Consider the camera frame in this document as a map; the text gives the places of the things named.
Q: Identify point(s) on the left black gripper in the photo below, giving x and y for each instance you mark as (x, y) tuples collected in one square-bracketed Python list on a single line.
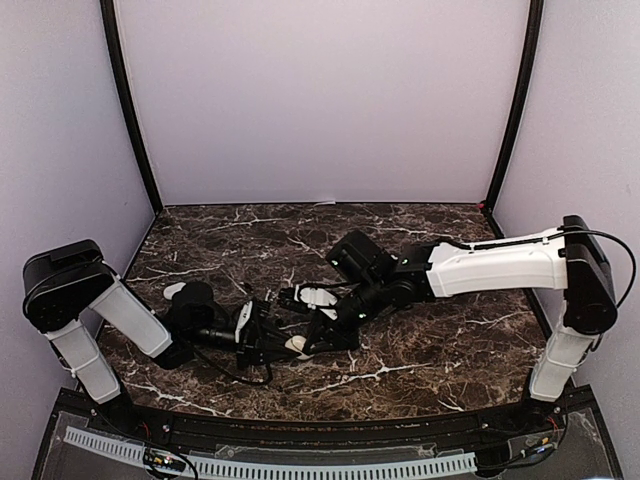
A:
[(255, 342)]

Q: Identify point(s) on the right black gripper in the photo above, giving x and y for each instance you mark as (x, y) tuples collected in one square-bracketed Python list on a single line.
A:
[(340, 339)]

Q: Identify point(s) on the small white charging case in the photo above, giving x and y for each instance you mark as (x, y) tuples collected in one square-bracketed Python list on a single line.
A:
[(296, 344)]

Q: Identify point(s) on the white oval charging case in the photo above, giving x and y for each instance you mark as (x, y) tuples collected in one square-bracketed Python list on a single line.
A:
[(171, 290)]

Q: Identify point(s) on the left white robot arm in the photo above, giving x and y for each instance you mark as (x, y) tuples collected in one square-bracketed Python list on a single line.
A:
[(63, 283)]

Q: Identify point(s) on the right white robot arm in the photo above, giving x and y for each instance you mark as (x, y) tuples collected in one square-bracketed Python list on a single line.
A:
[(567, 258)]

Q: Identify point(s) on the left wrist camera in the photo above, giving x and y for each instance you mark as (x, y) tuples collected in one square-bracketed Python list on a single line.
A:
[(248, 318)]

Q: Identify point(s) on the black front rail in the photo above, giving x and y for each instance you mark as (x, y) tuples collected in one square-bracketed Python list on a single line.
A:
[(482, 429)]

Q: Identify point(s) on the white slotted cable duct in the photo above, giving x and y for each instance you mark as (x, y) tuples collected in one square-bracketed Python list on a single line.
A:
[(258, 463)]

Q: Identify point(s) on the right black frame post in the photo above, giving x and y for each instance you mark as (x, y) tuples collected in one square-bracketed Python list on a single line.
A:
[(521, 89)]

